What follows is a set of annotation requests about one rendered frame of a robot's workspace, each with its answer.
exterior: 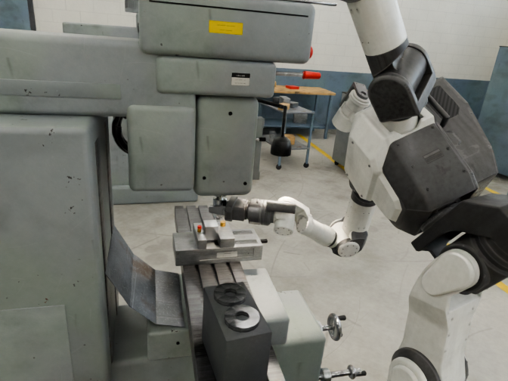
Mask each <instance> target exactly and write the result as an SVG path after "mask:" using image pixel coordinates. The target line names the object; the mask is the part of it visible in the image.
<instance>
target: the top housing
mask: <svg viewBox="0 0 508 381"><path fill-rule="evenodd" d="M314 16H315V9H314V6H313V5H312V4H309V3H302V2H289V1H281V0H138V19H139V45H140V48H141V50H142V51H143V52H144V53H145V54H158V55H170V56H182V57H203V58H215V59H227V60H249V61H261V62H272V63H285V64H305V63H307V62H308V60H309V58H310V52H311V40H312V34H313V28H314Z"/></svg>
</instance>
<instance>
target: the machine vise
mask: <svg viewBox="0 0 508 381"><path fill-rule="evenodd" d="M197 225H201V226H202V223H194V228H193V232H178V233H173V234H172V247H173V252H174V257H175V266H182V265H201V264H212V263H222V262H242V261H252V260H261V259H262V249H263V245H262V242H261V240H260V239H259V237H258V235H257V233H256V232H255V230H254V228H249V229H235V230H232V233H233V235H234V237H235V244H234V247H223V248H220V247H219V244H218V241H217V240H206V235H205V233H204V230H203V226H202V227H201V232H197Z"/></svg>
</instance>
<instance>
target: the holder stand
mask: <svg viewBox="0 0 508 381"><path fill-rule="evenodd" d="M271 336H272V331H271V328H270V327H269V326H268V323H267V322H266V320H265V318H264V317H263V315H262V313H261V312H260V310H259V308H258V306H257V304H256V303H255V301H254V299H253V297H252V296H251V294H250V293H249V290H248V289H247V288H246V285H245V283H244V282H243V281H241V282H236V283H223V284H220V285H217V286H211V287H204V291H203V331H202V340H203V344H204V346H205V349H206V352H207V355H208V357H209V361H210V364H211V366H212V370H213V372H214V374H215V378H216V381H266V379H267V373H268V361H269V355H270V348H271Z"/></svg>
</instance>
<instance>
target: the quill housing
mask: <svg viewBox="0 0 508 381"><path fill-rule="evenodd" d="M258 110H259V102H258V101H257V99H256V98H252V97H234V96H215V95H198V94H196V132H195V165H194V187H193V189H194V192H195V193H196V194H197V195H199V196H226V195H246V194H248V193H249V192H250V191H251V189H252V175H253V166H254V156H255V147H256V129H257V119H258Z"/></svg>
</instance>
